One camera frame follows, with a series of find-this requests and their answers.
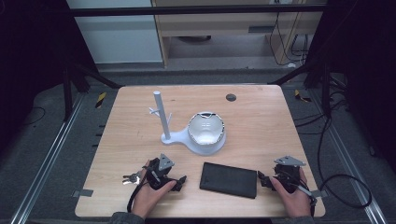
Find white key stand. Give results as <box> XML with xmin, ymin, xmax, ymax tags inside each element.
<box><xmin>148</xmin><ymin>90</ymin><xmax>228</xmax><ymax>157</ymax></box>

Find person's right hand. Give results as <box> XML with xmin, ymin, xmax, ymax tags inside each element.
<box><xmin>269</xmin><ymin>167</ymin><xmax>313</xmax><ymax>219</ymax></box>

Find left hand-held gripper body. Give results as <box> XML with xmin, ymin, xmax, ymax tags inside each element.
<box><xmin>144</xmin><ymin>152</ymin><xmax>179</xmax><ymax>190</ymax></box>

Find person's left hand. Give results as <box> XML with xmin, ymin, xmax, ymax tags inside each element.
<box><xmin>131</xmin><ymin>159</ymin><xmax>177</xmax><ymax>219</ymax></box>

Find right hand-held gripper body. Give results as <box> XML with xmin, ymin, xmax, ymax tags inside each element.
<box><xmin>273</xmin><ymin>155</ymin><xmax>307</xmax><ymax>194</ymax></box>

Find white cabinet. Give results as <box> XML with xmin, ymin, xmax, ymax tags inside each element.
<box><xmin>65</xmin><ymin>0</ymin><xmax>163</xmax><ymax>65</ymax></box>

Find black horizontal bar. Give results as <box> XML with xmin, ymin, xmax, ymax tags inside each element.
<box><xmin>68</xmin><ymin>4</ymin><xmax>327</xmax><ymax>18</ymax></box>

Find black hanging cables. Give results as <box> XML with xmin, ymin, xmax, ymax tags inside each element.
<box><xmin>268</xmin><ymin>11</ymin><xmax>310</xmax><ymax>67</ymax></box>

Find black metal stand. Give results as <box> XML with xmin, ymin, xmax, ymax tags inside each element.
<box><xmin>266</xmin><ymin>60</ymin><xmax>332</xmax><ymax>118</ymax></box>
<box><xmin>61</xmin><ymin>60</ymin><xmax>124</xmax><ymax>123</ymax></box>

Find wooden desk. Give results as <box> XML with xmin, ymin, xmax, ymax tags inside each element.
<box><xmin>151</xmin><ymin>0</ymin><xmax>329</xmax><ymax>68</ymax></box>

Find grey tape strip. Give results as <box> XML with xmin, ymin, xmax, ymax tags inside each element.
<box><xmin>71</xmin><ymin>189</ymin><xmax>94</xmax><ymax>199</ymax></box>
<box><xmin>310</xmin><ymin>189</ymin><xmax>329</xmax><ymax>199</ymax></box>

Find yellow black striped tape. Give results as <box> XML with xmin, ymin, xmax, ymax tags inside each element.
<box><xmin>293</xmin><ymin>89</ymin><xmax>313</xmax><ymax>104</ymax></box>
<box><xmin>94</xmin><ymin>91</ymin><xmax>107</xmax><ymax>109</ymax></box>

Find black looped floor cable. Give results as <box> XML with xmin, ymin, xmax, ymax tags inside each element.
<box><xmin>317</xmin><ymin>116</ymin><xmax>374</xmax><ymax>210</ymax></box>

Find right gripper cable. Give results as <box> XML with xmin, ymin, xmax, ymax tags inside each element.
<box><xmin>293</xmin><ymin>183</ymin><xmax>318</xmax><ymax>218</ymax></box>

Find black curtain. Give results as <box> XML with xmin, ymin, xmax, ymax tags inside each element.
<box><xmin>303</xmin><ymin>0</ymin><xmax>396</xmax><ymax>175</ymax></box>
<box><xmin>0</xmin><ymin>0</ymin><xmax>98</xmax><ymax>153</ymax></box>

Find black wallet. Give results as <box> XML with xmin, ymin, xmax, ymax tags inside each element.
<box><xmin>199</xmin><ymin>161</ymin><xmax>259</xmax><ymax>200</ymax></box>

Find white bowl with silver rim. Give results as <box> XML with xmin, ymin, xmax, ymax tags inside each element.
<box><xmin>187</xmin><ymin>110</ymin><xmax>226</xmax><ymax>147</ymax></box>

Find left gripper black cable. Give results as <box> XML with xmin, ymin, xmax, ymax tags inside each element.
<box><xmin>126</xmin><ymin>175</ymin><xmax>148</xmax><ymax>214</ymax></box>

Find aluminium floor rail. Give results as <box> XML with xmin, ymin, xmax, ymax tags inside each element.
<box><xmin>9</xmin><ymin>92</ymin><xmax>86</xmax><ymax>224</ymax></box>
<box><xmin>307</xmin><ymin>89</ymin><xmax>389</xmax><ymax>224</ymax></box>

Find thin black floor cable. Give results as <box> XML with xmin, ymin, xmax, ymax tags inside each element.
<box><xmin>21</xmin><ymin>105</ymin><xmax>47</xmax><ymax>127</ymax></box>

